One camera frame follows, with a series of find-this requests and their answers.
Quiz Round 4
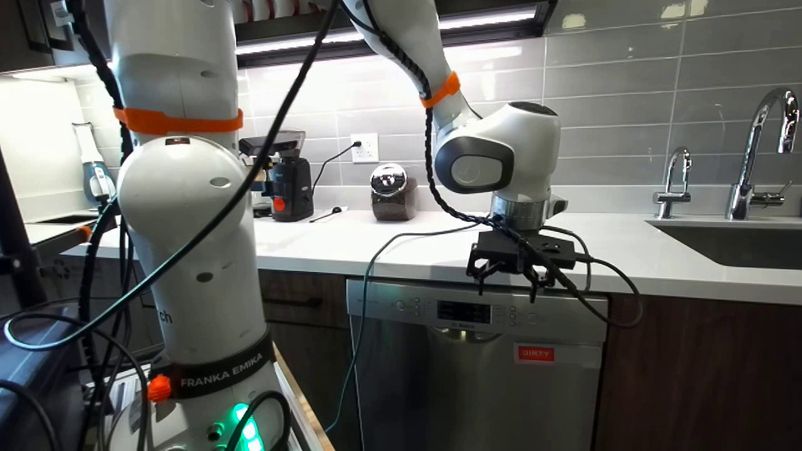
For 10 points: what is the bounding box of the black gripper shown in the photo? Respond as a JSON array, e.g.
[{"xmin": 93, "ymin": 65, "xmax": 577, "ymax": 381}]
[{"xmin": 465, "ymin": 228, "xmax": 586, "ymax": 306}]

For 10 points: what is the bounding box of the white wall outlet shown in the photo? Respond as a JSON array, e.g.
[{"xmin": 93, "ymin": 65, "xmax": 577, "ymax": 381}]
[{"xmin": 349, "ymin": 130, "xmax": 382, "ymax": 166}]

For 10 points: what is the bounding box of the tall chrome kitchen faucet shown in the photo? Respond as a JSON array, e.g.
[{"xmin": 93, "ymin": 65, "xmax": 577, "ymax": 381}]
[{"xmin": 724, "ymin": 85, "xmax": 802, "ymax": 223}]

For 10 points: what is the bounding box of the dark upper shelf cabinet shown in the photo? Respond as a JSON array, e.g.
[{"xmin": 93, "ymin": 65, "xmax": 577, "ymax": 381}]
[{"xmin": 233, "ymin": 0, "xmax": 562, "ymax": 71}]

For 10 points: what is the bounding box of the grey undermount sink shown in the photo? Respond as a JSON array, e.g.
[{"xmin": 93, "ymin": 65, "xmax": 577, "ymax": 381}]
[{"xmin": 646, "ymin": 214, "xmax": 802, "ymax": 273}]

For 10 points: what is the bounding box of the black coffee grinder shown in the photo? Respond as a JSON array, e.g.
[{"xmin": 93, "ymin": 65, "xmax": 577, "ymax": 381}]
[{"xmin": 237, "ymin": 128, "xmax": 318, "ymax": 223}]

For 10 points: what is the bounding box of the dark wooden drawer cabinet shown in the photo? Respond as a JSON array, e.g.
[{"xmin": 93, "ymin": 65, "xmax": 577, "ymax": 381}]
[{"xmin": 255, "ymin": 270, "xmax": 364, "ymax": 451}]

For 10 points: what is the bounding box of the dark round jar appliance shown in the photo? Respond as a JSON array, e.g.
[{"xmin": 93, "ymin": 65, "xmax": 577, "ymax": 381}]
[{"xmin": 368, "ymin": 161, "xmax": 420, "ymax": 227}]

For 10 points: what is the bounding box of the black grinder cord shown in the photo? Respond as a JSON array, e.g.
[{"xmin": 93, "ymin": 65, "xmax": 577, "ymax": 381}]
[{"xmin": 308, "ymin": 141, "xmax": 364, "ymax": 192}]

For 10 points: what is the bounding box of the small chrome faucet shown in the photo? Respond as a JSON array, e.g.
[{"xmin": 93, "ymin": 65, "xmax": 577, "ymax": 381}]
[{"xmin": 653, "ymin": 146, "xmax": 698, "ymax": 223}]

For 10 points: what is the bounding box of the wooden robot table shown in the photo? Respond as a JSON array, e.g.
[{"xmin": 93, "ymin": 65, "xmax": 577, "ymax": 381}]
[{"xmin": 272, "ymin": 354, "xmax": 338, "ymax": 451}]

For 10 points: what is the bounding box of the dark wooden cabinet door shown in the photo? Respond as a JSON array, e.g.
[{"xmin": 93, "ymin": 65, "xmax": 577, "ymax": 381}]
[{"xmin": 595, "ymin": 294, "xmax": 802, "ymax": 451}]

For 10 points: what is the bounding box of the teal power cable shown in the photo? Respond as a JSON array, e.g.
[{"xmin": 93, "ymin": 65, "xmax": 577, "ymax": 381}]
[{"xmin": 323, "ymin": 223, "xmax": 479, "ymax": 440}]

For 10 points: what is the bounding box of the small dark brush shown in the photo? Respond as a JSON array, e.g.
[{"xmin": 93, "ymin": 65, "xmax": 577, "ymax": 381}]
[{"xmin": 306, "ymin": 203, "xmax": 346, "ymax": 227}]

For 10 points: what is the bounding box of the stainless steel dishwasher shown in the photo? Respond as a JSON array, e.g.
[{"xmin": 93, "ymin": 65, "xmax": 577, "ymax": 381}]
[{"xmin": 343, "ymin": 275, "xmax": 613, "ymax": 451}]

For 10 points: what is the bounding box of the black metal stand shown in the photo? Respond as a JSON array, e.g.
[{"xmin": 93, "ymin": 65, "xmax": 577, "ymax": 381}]
[{"xmin": 0, "ymin": 149, "xmax": 50, "ymax": 314}]

